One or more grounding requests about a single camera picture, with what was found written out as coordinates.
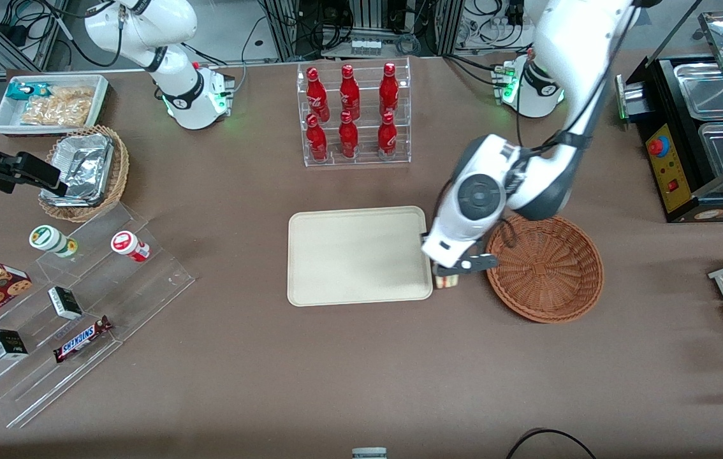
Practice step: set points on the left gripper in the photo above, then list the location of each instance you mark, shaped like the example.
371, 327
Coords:
438, 270

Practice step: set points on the sandwich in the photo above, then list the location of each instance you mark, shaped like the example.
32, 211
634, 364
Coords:
445, 282

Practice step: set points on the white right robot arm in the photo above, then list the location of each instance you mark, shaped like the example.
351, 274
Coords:
176, 76

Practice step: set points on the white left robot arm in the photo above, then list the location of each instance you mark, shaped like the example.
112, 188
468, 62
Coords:
565, 38

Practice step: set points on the light wicker basket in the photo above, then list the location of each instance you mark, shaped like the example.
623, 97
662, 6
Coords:
116, 172

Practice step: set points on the brown wicker basket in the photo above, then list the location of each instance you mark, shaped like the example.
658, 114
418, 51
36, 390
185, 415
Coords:
546, 274

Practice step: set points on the cream plastic tray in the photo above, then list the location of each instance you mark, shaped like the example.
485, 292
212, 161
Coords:
355, 255

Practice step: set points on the stack of foil trays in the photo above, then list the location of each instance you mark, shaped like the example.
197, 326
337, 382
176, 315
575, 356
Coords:
84, 166

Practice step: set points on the clear bag of crackers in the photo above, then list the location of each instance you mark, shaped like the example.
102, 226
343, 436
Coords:
74, 94
55, 113

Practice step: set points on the green lid sunflower jar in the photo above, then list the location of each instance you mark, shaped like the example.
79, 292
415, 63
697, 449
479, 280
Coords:
46, 238

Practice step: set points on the white plastic bin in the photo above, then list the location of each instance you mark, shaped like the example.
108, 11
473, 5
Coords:
9, 113

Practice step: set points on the teal snack packet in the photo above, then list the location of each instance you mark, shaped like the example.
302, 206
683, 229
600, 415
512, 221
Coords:
20, 91

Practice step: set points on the red lid small jar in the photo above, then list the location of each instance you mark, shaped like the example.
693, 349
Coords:
125, 243

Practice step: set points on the black box with white label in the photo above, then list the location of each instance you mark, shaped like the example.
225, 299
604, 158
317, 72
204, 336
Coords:
65, 303

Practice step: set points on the clear acrylic bottle rack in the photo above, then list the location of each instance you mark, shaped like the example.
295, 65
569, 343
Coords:
368, 160

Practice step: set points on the red cola bottle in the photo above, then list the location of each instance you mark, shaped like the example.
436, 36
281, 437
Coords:
387, 134
317, 92
317, 137
348, 135
349, 89
389, 86

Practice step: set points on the clear acrylic tiered shelf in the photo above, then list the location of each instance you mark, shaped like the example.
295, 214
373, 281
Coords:
145, 287

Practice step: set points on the Snickers chocolate bar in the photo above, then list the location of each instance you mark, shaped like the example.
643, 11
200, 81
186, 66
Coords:
81, 340

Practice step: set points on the black box with Face print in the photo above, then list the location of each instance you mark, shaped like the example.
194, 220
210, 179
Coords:
7, 344

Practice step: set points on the grey device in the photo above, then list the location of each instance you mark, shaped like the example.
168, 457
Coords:
369, 454

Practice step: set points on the black food warmer machine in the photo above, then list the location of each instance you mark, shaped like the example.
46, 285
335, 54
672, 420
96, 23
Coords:
674, 166

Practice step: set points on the white power strip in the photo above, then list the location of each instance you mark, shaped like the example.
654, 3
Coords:
495, 27
366, 46

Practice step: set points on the aluminium frame rack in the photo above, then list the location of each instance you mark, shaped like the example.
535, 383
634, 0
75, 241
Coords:
288, 32

